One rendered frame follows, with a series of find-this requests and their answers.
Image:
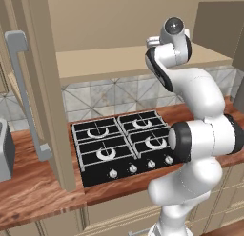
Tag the beige drawer front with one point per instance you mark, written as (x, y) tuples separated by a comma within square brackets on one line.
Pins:
[(120, 211)]

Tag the beige base cupboards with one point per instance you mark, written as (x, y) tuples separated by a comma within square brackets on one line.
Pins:
[(227, 195)]

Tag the grey toaster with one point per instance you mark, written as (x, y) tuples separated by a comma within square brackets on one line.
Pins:
[(5, 151)]

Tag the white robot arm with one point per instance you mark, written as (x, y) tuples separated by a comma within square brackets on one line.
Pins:
[(203, 97)]

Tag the beige wall cabinet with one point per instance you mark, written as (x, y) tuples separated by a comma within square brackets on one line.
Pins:
[(111, 27)]

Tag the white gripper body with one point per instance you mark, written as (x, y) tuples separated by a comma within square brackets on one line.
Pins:
[(153, 42)]

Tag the black gas hob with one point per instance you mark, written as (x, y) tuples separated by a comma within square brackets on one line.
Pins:
[(105, 141)]

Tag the silver hob knob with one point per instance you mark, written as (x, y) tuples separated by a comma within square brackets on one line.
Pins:
[(112, 173), (132, 167), (168, 159), (151, 164)]

